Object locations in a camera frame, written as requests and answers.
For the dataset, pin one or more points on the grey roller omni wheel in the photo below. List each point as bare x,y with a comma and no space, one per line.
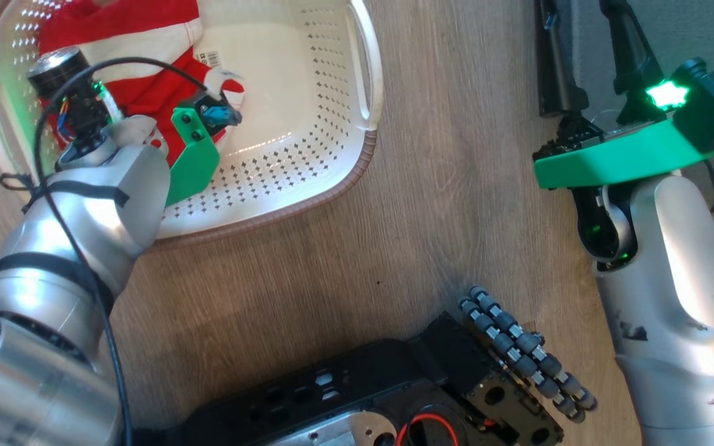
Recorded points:
518,347

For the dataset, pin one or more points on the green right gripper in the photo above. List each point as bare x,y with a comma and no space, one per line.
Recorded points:
623,161

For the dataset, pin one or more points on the grey fabric sofa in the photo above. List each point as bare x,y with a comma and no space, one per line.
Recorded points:
698,31

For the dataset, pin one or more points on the red and white garment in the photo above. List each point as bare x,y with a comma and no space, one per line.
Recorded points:
146,87

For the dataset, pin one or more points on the white plastic laundry basket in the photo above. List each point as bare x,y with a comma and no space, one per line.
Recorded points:
282,80

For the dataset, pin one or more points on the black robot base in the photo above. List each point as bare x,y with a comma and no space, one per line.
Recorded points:
332,384

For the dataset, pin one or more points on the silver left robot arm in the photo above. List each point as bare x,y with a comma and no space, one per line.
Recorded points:
53,297

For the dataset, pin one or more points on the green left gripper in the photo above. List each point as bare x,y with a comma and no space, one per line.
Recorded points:
193,158

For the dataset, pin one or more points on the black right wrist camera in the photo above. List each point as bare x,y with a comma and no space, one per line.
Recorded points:
713,99

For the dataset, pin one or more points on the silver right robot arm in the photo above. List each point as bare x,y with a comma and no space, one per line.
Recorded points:
679,279

